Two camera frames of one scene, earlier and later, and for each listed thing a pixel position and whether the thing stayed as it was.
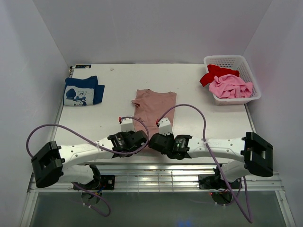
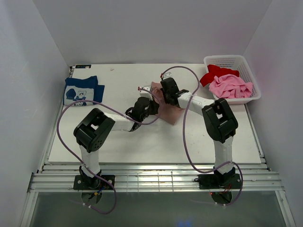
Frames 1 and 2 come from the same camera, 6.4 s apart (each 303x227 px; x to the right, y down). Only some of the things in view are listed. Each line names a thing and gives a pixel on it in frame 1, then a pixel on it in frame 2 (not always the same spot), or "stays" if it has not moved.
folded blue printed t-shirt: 79,92 stays
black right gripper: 170,136 to 165,99
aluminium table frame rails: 164,177 stays
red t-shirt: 214,71 stays
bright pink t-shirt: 227,86 stays
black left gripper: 124,134 to 155,107
